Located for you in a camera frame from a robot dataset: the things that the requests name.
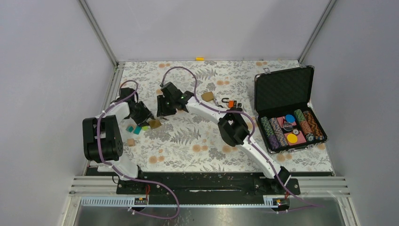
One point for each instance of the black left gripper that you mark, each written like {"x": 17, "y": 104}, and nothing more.
{"x": 146, "y": 114}

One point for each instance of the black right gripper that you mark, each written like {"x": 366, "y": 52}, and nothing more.
{"x": 161, "y": 110}

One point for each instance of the large brass padlock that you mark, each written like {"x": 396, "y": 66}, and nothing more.
{"x": 154, "y": 124}

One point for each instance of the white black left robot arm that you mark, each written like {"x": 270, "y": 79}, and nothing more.
{"x": 102, "y": 140}

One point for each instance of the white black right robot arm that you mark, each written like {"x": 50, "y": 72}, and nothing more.
{"x": 232, "y": 128}

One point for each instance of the teal long block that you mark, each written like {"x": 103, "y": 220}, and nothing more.
{"x": 137, "y": 130}

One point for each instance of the teal small block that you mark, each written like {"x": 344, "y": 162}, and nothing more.
{"x": 129, "y": 128}

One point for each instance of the wooden cube block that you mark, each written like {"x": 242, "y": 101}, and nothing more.
{"x": 131, "y": 142}

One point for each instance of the floral patterned mat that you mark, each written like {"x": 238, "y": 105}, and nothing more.
{"x": 188, "y": 142}

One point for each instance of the orange padlock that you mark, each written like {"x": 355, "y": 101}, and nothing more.
{"x": 230, "y": 102}

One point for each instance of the black keys bunch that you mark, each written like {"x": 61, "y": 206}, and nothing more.
{"x": 238, "y": 107}

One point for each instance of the black poker chip case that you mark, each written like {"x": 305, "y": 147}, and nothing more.
{"x": 287, "y": 92}

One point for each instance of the blue poker chip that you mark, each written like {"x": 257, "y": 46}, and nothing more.
{"x": 290, "y": 118}

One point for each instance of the yellow poker chip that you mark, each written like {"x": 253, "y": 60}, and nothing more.
{"x": 291, "y": 139}

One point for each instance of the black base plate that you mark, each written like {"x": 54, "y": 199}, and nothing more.
{"x": 202, "y": 188}

